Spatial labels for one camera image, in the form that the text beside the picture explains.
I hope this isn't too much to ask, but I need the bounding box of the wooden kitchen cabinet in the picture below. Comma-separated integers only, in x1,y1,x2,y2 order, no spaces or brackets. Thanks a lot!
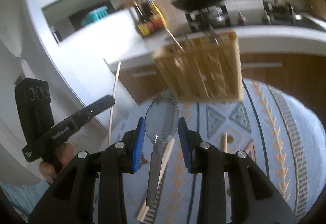
119,53,325,124

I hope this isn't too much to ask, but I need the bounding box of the dark soy sauce bottle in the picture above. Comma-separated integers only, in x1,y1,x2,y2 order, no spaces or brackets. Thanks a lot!
133,1,154,36

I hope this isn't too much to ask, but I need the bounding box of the patterned blue table mat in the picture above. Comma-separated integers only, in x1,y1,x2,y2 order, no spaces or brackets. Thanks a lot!
111,79,325,223

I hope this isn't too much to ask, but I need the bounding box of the wooden chopstick on mat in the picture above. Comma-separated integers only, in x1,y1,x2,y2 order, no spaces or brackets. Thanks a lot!
220,132,228,152

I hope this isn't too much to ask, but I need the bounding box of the clear plastic spoon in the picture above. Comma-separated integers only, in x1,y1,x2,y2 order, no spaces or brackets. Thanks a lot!
145,95,180,207

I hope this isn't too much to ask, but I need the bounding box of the gas stove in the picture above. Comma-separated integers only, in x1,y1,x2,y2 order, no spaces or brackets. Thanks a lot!
183,0,325,34

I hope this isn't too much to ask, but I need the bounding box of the wooden chopstick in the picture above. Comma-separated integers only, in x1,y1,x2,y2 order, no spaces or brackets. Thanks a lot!
220,132,228,152
108,61,122,146

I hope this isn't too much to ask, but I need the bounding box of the person's left hand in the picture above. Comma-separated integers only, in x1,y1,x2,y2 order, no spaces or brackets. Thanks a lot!
39,143,74,184

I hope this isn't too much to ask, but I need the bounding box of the yellow plastic utensil basket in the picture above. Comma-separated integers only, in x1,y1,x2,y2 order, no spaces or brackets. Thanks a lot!
152,31,244,103

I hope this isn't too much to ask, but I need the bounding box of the teal plastic basket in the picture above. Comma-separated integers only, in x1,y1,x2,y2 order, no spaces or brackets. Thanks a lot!
81,6,108,27

